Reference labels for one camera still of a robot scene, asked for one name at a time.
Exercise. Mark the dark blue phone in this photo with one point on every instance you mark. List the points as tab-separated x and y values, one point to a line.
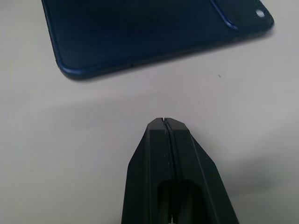
144	35

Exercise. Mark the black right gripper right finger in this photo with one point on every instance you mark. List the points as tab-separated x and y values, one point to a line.
201	177

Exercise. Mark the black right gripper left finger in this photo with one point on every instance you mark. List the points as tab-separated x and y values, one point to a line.
147	177

